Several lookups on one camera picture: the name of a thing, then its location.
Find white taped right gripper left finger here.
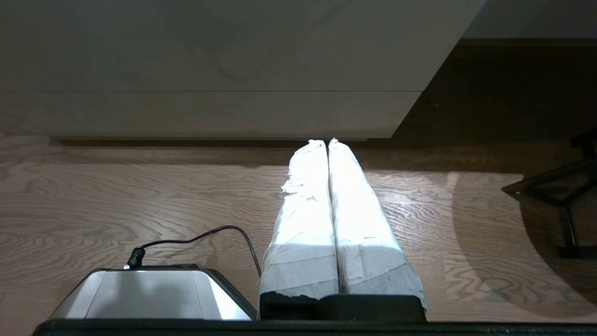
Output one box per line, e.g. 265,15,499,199
259,139,341,300

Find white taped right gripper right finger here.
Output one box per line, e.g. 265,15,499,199
328,138,428,308

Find beige cabinet drawer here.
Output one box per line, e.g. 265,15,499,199
0,0,486,92

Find glossy beige low cabinet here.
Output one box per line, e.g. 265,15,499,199
0,0,486,141

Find black base power cable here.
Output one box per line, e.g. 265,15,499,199
125,225,262,277

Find black metal leg frame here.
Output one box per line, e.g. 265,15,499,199
501,130,597,259

